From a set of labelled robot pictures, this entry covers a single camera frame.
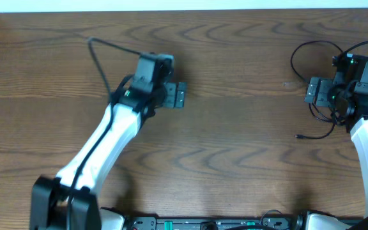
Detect black usb cable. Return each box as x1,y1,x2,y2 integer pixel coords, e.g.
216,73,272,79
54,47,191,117
290,40,344,141

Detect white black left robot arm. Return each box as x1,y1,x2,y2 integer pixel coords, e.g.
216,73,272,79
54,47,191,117
29,82,187,229

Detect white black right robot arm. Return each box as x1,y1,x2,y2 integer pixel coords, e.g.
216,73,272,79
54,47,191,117
303,72,368,229

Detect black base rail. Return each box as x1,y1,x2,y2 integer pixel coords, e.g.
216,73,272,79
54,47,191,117
100,210,364,230

